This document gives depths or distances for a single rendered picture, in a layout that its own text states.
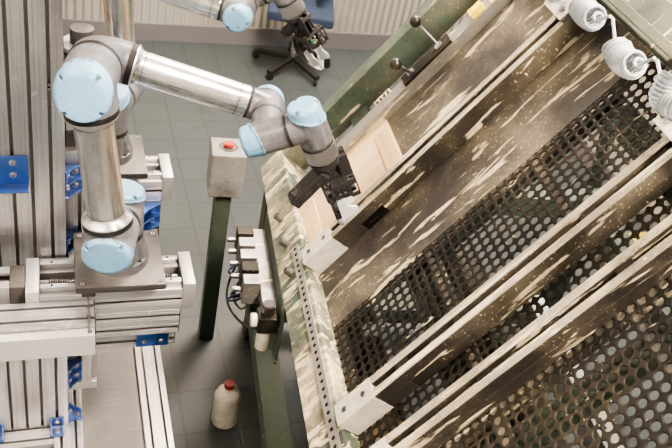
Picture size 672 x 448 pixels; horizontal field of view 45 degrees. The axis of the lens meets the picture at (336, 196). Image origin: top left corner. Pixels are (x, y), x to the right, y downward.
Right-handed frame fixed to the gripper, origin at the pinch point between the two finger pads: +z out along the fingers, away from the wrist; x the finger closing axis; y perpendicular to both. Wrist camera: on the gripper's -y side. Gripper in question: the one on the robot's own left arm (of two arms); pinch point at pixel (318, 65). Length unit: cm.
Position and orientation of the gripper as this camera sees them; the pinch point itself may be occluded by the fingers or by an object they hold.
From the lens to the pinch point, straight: 251.9
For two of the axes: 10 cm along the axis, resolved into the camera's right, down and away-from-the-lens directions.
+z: 4.0, 6.8, 6.1
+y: 6.3, 2.8, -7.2
